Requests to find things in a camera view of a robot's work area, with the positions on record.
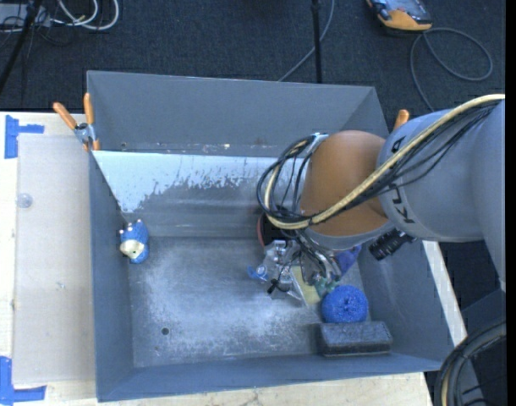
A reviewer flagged clear and blue plastic thing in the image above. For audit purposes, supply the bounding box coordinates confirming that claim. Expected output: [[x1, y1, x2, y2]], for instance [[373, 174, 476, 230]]
[[246, 264, 271, 283]]

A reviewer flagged pale yellow sponge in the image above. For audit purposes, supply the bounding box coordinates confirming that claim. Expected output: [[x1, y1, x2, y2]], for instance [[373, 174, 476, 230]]
[[289, 265, 323, 308]]

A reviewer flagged purple soft thing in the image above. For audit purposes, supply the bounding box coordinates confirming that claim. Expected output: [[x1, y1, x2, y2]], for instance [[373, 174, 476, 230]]
[[337, 245, 363, 275]]

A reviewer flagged blue round scrubber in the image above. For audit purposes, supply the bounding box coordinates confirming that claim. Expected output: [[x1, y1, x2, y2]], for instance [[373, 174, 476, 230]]
[[320, 284, 370, 325]]

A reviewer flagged grey metal bin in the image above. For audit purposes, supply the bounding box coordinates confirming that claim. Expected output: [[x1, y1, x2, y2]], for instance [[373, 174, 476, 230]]
[[85, 69, 454, 403]]

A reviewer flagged dark green flat block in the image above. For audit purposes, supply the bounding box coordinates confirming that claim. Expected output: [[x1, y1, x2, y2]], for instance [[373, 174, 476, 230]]
[[316, 320, 395, 359]]

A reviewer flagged blue toy animal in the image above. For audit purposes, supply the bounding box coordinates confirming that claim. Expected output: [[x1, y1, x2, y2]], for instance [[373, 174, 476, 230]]
[[118, 219, 151, 265]]

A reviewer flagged pale wood board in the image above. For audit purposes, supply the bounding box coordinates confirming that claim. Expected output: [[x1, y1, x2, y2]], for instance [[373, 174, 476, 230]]
[[11, 133, 96, 387]]

